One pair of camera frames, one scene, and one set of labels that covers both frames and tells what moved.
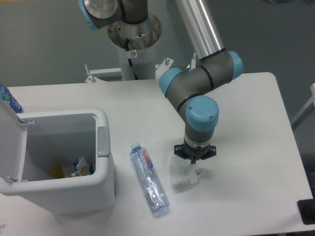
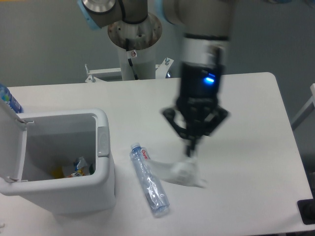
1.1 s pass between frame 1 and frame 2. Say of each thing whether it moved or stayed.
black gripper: moved
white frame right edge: stayed
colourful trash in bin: stayed
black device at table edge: stayed
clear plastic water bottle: stayed
